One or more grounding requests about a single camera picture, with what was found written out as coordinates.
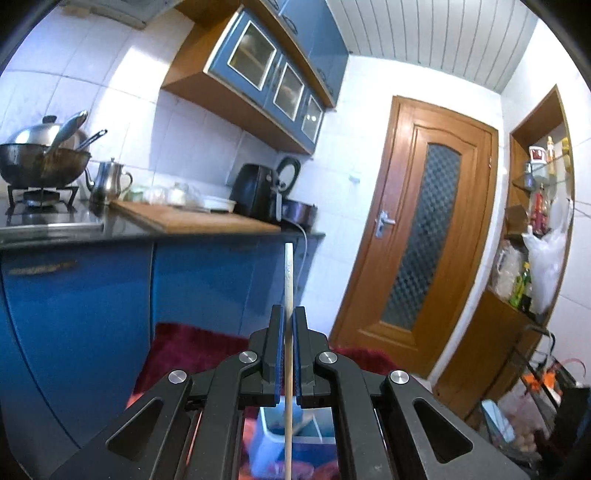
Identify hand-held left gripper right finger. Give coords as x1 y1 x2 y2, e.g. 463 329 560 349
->
292 305 532 480

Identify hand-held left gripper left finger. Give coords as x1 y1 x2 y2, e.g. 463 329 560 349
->
48 305 284 480

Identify wooden chopstick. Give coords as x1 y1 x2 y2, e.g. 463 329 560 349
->
283 243 295 480

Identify blue cardboard box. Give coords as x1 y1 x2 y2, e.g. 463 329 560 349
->
247 406 340 480

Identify red floral blanket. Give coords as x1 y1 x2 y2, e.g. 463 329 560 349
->
124 322 435 480

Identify dark cooking pot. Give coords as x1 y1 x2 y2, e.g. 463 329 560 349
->
281 198 318 230

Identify wooden cutting board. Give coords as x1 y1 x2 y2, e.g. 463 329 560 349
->
111 200 282 236

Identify black air fryer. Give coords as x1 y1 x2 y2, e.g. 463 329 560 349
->
229 163 280 223

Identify wooden shelf niche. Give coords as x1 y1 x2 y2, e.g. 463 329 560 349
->
434 85 576 417

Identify blue base cabinet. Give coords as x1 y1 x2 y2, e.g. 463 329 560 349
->
0 231 327 480

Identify clear glass jar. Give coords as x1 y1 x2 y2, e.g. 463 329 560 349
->
165 182 203 206

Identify light blue pack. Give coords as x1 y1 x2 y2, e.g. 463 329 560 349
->
480 399 516 445

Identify wooden door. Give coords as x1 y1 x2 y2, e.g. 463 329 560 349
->
329 95 500 377

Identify white food packages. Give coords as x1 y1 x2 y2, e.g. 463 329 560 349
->
491 244 527 297

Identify green bottle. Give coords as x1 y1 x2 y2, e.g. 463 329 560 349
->
509 261 532 310

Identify steel kettle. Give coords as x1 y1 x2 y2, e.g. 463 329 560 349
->
84 158 134 206

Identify white plastic bag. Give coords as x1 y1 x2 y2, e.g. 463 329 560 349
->
522 198 574 315

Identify red bottle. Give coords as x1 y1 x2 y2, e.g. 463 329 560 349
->
530 191 548 234

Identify gas stove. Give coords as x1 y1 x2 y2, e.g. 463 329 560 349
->
0 185 105 230

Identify dark steel wok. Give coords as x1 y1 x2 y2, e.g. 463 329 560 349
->
0 129 108 188

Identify steel ladle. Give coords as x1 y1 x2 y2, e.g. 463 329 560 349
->
44 110 90 160

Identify steel wok lid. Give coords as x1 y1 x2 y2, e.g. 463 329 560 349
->
7 115 88 151

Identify range hood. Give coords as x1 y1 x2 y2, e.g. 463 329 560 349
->
60 0 185 31

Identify white cable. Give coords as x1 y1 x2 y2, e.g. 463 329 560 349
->
281 219 310 302

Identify silver door handle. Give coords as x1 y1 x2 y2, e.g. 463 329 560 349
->
374 209 397 240

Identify blue wall cabinet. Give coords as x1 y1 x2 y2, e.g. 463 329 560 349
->
161 0 350 156

